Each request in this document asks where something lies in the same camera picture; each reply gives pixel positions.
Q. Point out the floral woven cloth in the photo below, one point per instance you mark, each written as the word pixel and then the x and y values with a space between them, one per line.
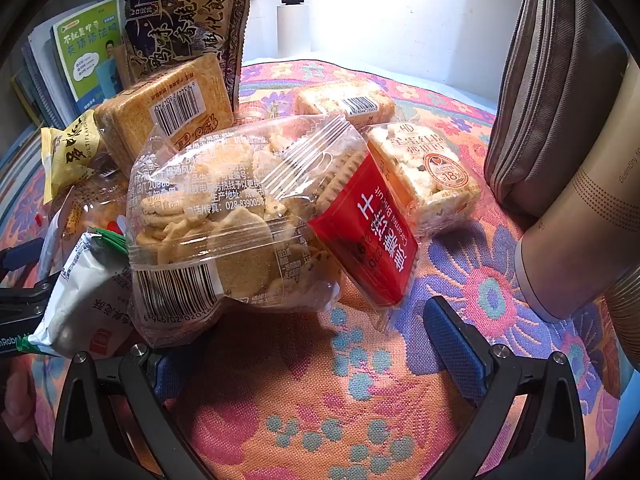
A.
pixel 310 410

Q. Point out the square biscuit pack with barcode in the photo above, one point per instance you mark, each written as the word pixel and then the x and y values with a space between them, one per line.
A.
pixel 165 105

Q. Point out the round bread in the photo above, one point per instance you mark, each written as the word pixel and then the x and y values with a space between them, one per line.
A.
pixel 95 205

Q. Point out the green book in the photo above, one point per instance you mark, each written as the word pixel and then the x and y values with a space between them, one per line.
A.
pixel 87 45

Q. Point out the person's left hand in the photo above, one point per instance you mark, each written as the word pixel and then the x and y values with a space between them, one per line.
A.
pixel 20 400

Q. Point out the puffed rice cake pack orange label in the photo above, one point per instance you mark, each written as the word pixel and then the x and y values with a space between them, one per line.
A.
pixel 430 175

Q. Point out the white packet with green edge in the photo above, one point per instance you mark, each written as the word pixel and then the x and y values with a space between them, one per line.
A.
pixel 80 295

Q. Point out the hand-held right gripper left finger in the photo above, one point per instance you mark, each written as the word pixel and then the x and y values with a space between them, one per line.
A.
pixel 162 377

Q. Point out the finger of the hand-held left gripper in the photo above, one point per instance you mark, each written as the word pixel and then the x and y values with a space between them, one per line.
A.
pixel 25 296
pixel 20 257

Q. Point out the blue white patterned snack bag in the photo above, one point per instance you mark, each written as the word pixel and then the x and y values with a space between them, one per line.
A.
pixel 185 25

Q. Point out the white lamp pole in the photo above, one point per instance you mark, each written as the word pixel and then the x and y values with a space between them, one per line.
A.
pixel 292 30

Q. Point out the beige thermos bottle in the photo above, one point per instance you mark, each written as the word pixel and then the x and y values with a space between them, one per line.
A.
pixel 585 200

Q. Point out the grey striped fabric bag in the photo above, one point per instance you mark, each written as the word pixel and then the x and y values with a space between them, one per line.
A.
pixel 555 85

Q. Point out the clear bag of small crackers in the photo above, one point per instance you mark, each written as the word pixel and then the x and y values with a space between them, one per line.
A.
pixel 225 220

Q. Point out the red biscuit packet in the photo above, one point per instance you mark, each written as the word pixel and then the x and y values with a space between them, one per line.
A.
pixel 365 240

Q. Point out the yellow snack packet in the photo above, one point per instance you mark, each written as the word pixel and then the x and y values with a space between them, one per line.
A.
pixel 72 155

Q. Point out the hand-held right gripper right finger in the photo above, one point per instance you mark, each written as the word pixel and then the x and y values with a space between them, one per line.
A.
pixel 455 342

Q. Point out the puffed rice cake pack barcode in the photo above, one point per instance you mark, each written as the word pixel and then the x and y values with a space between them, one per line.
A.
pixel 345 102

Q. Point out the stack of books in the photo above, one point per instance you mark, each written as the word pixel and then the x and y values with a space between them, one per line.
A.
pixel 37 75

